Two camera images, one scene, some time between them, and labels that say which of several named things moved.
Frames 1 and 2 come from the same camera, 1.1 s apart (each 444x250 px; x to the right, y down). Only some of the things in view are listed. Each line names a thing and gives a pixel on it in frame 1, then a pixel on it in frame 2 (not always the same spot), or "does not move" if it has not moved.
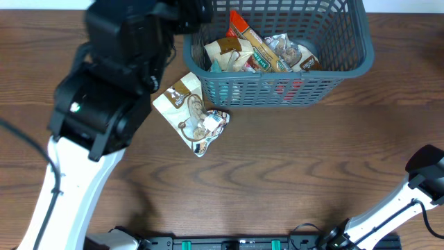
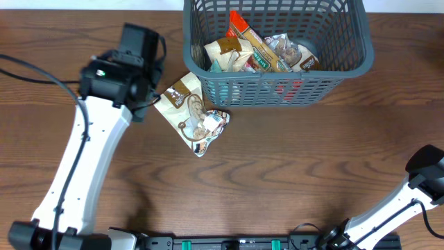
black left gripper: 191,19 → 141,110
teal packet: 215,67 does not move
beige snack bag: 294,57 does not move
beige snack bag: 183,105 does not move
